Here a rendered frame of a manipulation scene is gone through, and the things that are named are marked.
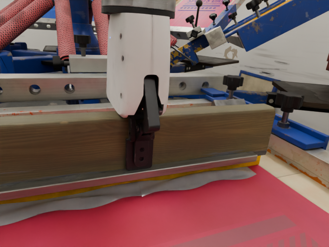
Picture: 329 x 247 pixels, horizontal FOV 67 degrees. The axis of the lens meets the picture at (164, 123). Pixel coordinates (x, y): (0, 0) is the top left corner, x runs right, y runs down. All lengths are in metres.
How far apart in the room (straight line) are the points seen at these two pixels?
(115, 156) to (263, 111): 0.21
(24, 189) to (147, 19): 0.20
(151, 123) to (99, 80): 0.36
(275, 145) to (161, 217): 0.26
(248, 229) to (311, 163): 0.17
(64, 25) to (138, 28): 0.67
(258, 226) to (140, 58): 0.22
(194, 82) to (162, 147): 0.38
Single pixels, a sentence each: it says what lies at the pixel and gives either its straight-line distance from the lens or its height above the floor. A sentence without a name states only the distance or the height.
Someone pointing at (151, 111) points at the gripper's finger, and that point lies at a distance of 0.24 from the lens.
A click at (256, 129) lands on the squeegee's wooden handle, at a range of 0.38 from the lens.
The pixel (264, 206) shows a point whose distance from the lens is 0.34.
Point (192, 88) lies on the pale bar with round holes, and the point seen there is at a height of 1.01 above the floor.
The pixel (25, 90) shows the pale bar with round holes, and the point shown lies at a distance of 0.59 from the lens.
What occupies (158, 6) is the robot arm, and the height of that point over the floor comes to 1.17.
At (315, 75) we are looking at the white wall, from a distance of 2.62.
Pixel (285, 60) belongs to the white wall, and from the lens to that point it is 2.85.
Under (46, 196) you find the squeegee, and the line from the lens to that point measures 0.33.
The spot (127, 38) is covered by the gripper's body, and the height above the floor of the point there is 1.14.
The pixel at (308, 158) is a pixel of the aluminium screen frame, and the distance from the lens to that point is 0.44.
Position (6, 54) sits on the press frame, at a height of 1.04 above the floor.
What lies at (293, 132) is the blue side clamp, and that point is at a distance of 0.48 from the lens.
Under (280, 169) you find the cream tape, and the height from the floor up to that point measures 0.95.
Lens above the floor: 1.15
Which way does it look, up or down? 21 degrees down
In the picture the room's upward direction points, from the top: 4 degrees clockwise
